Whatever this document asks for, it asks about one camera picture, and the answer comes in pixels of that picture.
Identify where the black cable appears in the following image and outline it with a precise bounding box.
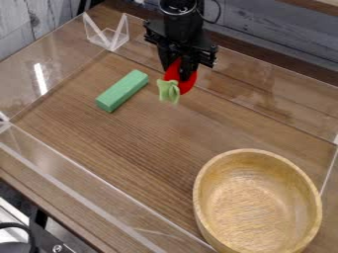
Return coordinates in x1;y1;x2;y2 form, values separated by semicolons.
0;222;45;253

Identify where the black metal clamp base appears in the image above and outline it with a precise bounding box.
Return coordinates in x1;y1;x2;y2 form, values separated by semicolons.
25;226;89;253

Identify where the green rectangular block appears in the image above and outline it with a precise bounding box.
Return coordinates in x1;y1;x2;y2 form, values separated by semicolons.
94;70;149;113

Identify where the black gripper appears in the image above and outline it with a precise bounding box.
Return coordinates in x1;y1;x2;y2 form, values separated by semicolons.
142;20;217;81

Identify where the clear acrylic enclosure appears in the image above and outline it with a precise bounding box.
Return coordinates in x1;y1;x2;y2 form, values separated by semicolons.
0;19;338;253

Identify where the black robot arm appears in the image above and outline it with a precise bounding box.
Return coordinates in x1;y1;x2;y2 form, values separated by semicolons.
142;0;221;81

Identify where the wooden bowl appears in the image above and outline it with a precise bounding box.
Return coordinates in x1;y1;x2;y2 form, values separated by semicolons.
192;148;321;253

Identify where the red plush radish toy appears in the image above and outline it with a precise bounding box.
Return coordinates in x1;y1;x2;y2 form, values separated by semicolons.
157;58;196;104

